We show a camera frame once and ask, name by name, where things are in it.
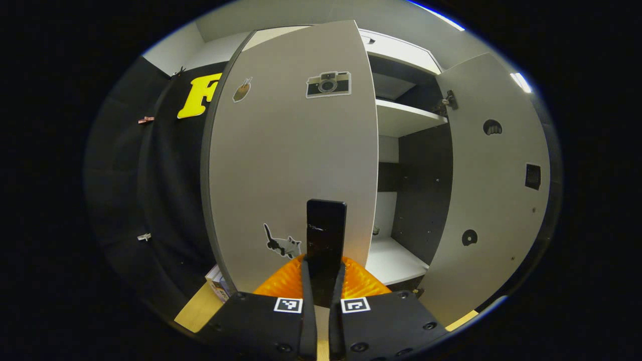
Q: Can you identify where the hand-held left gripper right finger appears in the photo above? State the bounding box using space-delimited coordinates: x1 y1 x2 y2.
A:
329 256 449 360

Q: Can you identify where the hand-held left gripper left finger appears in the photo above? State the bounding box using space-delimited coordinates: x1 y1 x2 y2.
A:
198 254 318 360

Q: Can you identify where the black door handle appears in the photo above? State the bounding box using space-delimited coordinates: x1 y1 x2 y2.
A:
306 199 348 307

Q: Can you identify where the grey double-door shoe cabinet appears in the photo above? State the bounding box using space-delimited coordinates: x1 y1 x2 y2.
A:
243 25 454 294

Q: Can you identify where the grey door with camera sticker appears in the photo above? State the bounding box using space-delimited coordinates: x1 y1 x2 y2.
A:
201 20 379 296

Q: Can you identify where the grey door with headphones sticker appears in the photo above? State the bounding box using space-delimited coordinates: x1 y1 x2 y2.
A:
419 53 551 326

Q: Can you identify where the white cabinet shelf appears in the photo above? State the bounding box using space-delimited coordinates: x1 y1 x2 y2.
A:
365 237 429 285
376 99 448 138

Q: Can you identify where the white printed box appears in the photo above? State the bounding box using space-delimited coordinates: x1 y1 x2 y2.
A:
205 264 232 303

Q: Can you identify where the black backdrop cloth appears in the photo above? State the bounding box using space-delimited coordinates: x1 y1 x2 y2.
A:
83 55 231 321

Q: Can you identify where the long ceiling light strip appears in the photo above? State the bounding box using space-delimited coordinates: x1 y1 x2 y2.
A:
406 0 464 32

